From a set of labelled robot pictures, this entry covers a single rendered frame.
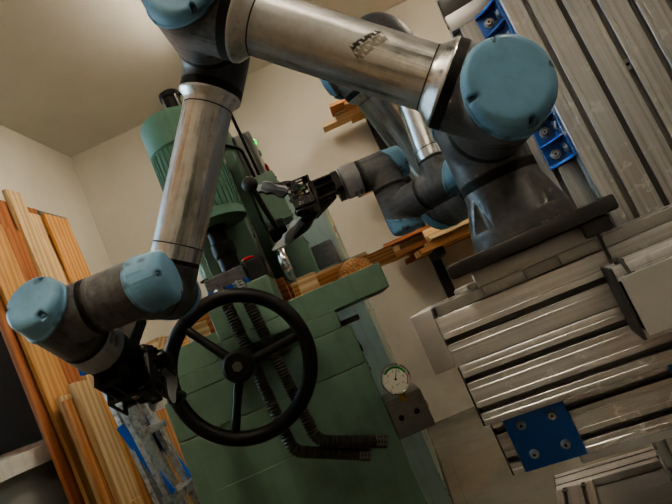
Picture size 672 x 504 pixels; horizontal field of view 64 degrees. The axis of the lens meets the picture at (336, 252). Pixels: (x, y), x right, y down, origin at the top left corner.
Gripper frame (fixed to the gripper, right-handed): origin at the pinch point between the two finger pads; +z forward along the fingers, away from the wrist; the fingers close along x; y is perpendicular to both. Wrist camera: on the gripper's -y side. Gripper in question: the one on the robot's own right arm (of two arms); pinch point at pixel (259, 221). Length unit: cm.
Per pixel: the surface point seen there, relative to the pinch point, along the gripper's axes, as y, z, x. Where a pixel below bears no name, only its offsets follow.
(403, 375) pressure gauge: 4.4, -16.0, 43.2
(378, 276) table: -0.7, -19.8, 21.9
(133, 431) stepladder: -76, 73, 31
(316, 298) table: -0.8, -5.3, 21.1
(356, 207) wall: -239, -47, -54
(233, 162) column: -32.8, 3.2, -29.4
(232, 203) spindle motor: -10.5, 5.4, -9.9
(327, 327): -1.1, -5.1, 27.9
